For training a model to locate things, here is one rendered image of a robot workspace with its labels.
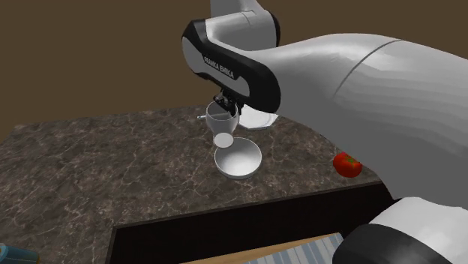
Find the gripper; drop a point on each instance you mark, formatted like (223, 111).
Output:
(229, 101)

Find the white cup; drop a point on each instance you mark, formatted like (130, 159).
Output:
(221, 126)

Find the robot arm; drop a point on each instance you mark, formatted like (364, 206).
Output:
(365, 95)

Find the silver utensil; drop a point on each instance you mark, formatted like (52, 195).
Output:
(201, 117)

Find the white plate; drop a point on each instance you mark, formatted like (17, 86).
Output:
(257, 120)

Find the white bowl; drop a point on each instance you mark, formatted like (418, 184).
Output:
(239, 162)

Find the red tomato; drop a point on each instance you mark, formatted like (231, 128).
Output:
(346, 165)

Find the blue white striped rug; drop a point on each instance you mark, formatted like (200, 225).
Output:
(303, 252)

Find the blue object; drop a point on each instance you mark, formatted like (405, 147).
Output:
(14, 255)

